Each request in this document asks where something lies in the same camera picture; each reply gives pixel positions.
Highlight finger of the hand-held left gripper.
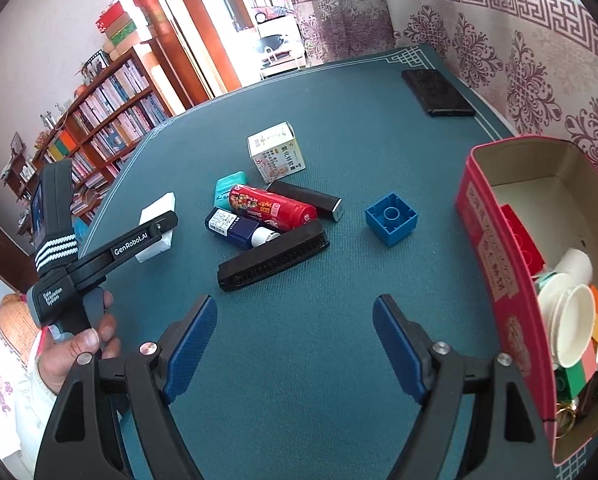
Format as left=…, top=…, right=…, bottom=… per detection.
left=129, top=211, right=179, bottom=257

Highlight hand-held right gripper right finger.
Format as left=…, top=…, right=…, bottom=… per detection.
left=372, top=294, right=554, bottom=480

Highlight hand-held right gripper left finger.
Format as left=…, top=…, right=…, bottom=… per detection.
left=33, top=294, right=219, bottom=480

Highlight small white box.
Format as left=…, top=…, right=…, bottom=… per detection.
left=135, top=191, right=177, bottom=263

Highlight navy blue bottle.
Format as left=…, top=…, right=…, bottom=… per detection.
left=205, top=207, right=282, bottom=249

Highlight teal floss container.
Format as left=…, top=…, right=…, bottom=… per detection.
left=214, top=171, right=250, bottom=209

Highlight red printed can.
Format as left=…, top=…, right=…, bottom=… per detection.
left=227, top=183, right=318, bottom=233

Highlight black comb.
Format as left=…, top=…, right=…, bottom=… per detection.
left=217, top=219, right=330, bottom=292

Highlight blue building block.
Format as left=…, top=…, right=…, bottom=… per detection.
left=365, top=192, right=420, bottom=248

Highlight pink rimmed cardboard box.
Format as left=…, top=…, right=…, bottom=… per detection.
left=455, top=135, right=598, bottom=468

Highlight black tube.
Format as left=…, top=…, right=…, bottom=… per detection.
left=266, top=180, right=343, bottom=222

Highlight person's left forearm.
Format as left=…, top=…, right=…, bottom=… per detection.
left=0, top=330, right=60, bottom=461

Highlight green desktop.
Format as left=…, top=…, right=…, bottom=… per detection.
left=74, top=45, right=598, bottom=480

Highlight person's left hand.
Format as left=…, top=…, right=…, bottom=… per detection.
left=36, top=290, right=122, bottom=396

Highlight orange woven cushion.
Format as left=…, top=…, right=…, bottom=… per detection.
left=0, top=294, right=35, bottom=368

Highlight wooden bookshelf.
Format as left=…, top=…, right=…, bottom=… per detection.
left=29, top=45, right=180, bottom=231

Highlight small wooden shelf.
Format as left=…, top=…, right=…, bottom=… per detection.
left=0, top=132, right=42, bottom=198

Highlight yellow and white medicine box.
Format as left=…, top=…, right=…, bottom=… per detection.
left=247, top=121, right=306, bottom=184

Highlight red building block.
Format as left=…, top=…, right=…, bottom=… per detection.
left=499, top=204, right=547, bottom=278

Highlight pink and green building block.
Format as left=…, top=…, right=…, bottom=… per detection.
left=554, top=345, right=598, bottom=403

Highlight beige cardboard box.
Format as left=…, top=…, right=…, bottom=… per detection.
left=110, top=35, right=152, bottom=56

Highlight green cardboard box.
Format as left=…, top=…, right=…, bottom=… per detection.
left=104, top=20, right=145, bottom=43

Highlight white cart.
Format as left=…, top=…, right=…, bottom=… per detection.
left=254, top=5, right=307, bottom=78

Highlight black phone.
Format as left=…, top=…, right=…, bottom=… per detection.
left=401, top=68, right=476, bottom=117

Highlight purple patterned curtain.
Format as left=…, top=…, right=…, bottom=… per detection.
left=289, top=0, right=395, bottom=66

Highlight wooden door frame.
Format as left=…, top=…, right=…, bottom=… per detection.
left=119, top=0, right=245, bottom=116

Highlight photo frame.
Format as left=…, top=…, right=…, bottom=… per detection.
left=82, top=50, right=112, bottom=81

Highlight gold key ring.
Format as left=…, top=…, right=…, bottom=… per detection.
left=556, top=400, right=580, bottom=431

